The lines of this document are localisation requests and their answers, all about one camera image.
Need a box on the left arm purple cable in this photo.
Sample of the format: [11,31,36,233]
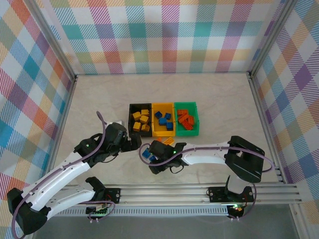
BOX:
[11,111,117,239]

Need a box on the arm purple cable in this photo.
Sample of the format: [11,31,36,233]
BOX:
[138,144,275,222]
[11,111,117,239]

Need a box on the checked colourful backdrop panel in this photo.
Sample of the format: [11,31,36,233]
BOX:
[37,0,287,75]
[0,0,75,239]
[251,0,319,239]

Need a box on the yellow plastic bin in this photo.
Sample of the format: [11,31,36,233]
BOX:
[151,103,176,138]

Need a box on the slotted grey cable duct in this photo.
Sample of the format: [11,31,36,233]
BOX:
[38,207,231,218]

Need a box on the aluminium frame post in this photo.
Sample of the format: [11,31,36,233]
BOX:
[29,0,78,82]
[249,0,299,75]

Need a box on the green plastic bin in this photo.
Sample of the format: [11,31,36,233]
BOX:
[173,102,200,137]

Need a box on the aluminium frame leg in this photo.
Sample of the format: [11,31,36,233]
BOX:
[289,203,309,239]

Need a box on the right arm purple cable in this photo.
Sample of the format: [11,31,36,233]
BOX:
[138,144,275,222]

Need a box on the green-lit circuit board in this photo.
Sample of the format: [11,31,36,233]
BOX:
[85,203,112,217]

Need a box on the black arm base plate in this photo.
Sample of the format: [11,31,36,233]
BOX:
[207,186,255,204]
[75,187,122,205]

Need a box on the thin aluminium frame rail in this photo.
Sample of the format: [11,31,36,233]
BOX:
[74,72,251,76]

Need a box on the wide aluminium extrusion beam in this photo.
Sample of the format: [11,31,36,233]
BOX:
[26,183,303,208]

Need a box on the black plastic bin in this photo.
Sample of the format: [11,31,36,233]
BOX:
[127,103,153,139]

